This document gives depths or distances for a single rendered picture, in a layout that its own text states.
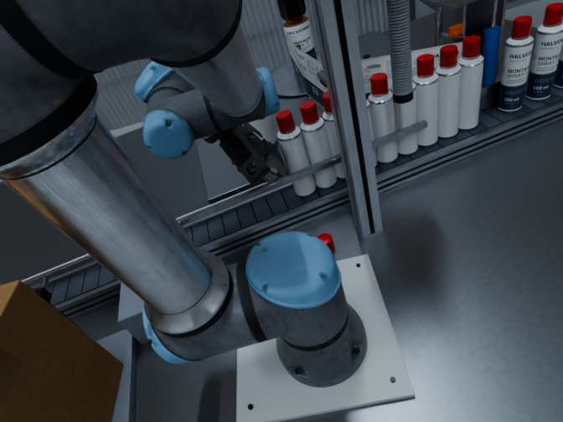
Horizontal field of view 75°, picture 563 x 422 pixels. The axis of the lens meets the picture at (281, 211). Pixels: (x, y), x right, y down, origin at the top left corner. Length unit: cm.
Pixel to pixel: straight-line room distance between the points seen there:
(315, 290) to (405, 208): 44
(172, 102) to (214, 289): 30
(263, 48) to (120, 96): 146
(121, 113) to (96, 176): 381
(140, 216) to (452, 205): 67
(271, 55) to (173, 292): 338
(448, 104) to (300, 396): 66
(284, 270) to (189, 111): 29
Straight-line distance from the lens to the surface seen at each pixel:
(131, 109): 408
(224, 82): 40
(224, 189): 98
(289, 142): 77
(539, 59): 105
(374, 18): 379
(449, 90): 90
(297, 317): 49
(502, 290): 74
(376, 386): 63
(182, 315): 47
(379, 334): 67
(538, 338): 70
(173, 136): 59
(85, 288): 96
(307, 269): 47
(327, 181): 85
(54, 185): 32
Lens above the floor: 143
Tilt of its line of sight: 41 degrees down
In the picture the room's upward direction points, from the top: 20 degrees counter-clockwise
